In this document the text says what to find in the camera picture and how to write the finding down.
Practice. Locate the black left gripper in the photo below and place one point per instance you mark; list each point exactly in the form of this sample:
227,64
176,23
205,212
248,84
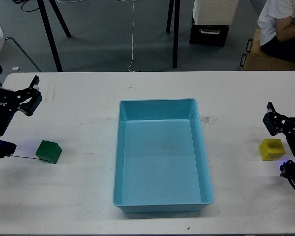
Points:
25,100

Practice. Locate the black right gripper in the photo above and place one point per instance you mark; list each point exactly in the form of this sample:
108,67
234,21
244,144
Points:
277,123

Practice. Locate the yellow wooden block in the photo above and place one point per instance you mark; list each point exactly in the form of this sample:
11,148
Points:
271,149

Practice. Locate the green wooden block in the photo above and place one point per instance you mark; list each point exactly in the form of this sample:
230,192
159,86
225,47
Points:
48,151

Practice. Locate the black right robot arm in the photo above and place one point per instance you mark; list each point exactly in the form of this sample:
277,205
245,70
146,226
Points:
288,169

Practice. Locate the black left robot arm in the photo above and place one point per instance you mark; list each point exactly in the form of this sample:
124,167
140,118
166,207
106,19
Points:
7,148

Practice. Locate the brown cardboard box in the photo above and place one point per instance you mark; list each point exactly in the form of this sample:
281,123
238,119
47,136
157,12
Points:
256,60

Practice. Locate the black storage box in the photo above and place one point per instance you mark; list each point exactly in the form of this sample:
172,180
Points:
211,35

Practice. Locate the light blue plastic box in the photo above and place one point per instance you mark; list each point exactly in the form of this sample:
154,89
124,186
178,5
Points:
161,159

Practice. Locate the seated person white shirt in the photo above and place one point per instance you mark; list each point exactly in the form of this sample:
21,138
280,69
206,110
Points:
277,24

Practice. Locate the black table leg right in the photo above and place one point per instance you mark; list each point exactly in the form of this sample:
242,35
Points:
173,17

